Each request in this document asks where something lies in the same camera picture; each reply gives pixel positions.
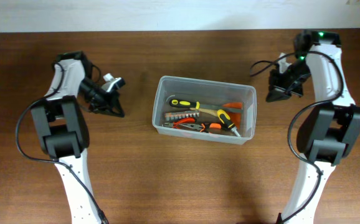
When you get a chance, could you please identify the orange scraper wooden handle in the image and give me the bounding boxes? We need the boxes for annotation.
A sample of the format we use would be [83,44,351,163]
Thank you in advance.
[190,102,243,127]

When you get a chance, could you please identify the stubby yellow-black screwdriver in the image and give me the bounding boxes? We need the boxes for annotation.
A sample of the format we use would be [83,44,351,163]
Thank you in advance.
[217,110,241,137]

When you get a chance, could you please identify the orange socket bit holder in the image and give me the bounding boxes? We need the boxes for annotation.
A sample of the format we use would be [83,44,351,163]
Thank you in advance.
[164,110,200,121]

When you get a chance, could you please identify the file with yellow-black handle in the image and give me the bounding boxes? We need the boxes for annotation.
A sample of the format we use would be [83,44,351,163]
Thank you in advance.
[169,98,242,113]

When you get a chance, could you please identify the small red-handled pliers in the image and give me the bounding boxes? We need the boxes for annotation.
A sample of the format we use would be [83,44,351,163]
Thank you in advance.
[163,118,196,129]

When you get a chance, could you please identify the orange black needle-nose pliers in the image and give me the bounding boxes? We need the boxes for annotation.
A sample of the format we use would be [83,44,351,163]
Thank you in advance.
[180,123,222,133]

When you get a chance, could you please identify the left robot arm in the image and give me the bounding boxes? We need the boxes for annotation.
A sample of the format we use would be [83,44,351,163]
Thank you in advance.
[20,51,125,223]

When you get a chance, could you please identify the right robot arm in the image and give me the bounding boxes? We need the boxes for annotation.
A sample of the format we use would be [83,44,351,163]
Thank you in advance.
[266,30,360,223]

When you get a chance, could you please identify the clear plastic container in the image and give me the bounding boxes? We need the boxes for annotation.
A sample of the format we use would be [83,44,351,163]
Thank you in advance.
[152,76,257,145]

